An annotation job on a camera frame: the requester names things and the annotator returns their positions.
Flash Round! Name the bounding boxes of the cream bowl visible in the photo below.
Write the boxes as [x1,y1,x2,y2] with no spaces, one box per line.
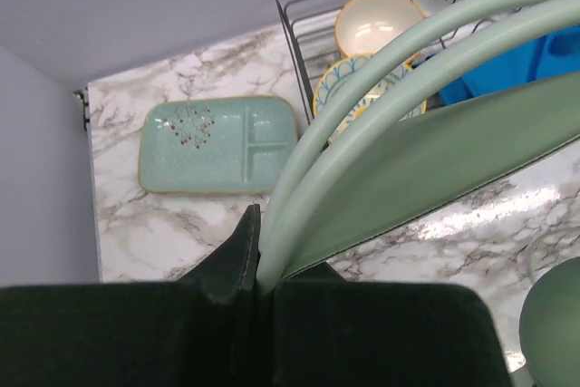
[334,0,425,57]

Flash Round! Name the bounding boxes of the blue yellow patterned bowl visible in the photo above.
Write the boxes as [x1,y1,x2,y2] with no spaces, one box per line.
[313,53,412,143]

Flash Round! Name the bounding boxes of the blue cloth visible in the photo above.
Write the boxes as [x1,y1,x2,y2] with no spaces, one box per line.
[422,25,579,111]

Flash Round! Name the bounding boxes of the mint green headphones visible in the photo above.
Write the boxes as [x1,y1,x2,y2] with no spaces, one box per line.
[256,0,579,386]

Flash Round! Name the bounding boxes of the aluminium rail frame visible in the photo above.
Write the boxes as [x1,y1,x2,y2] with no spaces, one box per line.
[72,86,90,131]

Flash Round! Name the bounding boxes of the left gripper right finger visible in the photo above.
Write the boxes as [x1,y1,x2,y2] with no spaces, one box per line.
[272,264,512,386]

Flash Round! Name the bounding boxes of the mint green rectangular tray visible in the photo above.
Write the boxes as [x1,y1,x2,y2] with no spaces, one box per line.
[138,96,298,195]

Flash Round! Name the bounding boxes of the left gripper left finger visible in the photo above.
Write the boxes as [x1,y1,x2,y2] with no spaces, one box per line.
[1,205,261,386]

